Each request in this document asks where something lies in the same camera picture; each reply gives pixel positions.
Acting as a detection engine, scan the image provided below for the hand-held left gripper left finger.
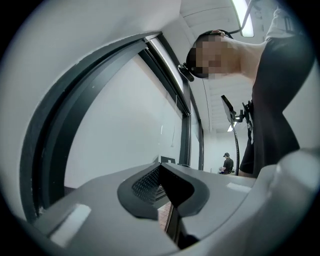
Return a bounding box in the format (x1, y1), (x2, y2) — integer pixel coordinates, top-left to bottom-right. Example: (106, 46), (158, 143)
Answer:
(33, 162), (181, 256)

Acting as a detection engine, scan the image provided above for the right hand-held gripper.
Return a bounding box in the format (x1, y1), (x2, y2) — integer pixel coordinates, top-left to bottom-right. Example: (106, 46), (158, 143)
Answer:
(159, 154), (177, 165)

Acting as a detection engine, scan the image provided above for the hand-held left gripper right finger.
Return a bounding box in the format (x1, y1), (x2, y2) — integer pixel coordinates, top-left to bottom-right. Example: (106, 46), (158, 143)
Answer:
(160, 162), (261, 251)

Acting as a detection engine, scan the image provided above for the frosted window pane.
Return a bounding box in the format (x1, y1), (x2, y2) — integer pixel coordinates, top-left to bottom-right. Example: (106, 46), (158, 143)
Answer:
(63, 53), (185, 191)
(190, 102), (205, 171)

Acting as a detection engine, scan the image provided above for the black gooseneck holder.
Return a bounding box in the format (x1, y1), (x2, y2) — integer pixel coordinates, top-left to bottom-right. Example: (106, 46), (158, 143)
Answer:
(230, 99), (253, 177)

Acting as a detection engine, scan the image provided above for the smartphone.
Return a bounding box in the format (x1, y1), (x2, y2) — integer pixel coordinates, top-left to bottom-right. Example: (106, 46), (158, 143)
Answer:
(220, 94), (237, 119)

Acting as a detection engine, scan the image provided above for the black t-shirt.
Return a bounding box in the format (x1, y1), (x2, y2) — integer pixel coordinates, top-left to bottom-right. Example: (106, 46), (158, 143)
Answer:
(238, 37), (316, 180)

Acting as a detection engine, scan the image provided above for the person's head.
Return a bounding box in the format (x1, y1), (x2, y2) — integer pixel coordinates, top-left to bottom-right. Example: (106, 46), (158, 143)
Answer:
(187, 29), (266, 82)

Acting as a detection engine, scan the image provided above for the long ceiling light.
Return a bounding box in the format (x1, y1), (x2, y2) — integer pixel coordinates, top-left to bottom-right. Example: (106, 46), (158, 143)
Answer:
(231, 0), (255, 38)

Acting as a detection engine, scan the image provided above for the black window frame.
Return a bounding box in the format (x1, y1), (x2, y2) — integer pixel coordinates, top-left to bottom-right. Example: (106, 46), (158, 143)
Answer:
(19, 31), (205, 225)

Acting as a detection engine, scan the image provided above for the black head camera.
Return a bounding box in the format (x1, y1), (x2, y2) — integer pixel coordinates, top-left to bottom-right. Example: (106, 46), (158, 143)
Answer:
(177, 61), (196, 83)

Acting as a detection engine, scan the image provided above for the black head camera cable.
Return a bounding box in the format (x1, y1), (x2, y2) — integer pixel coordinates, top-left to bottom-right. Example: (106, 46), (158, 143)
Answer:
(225, 0), (254, 36)

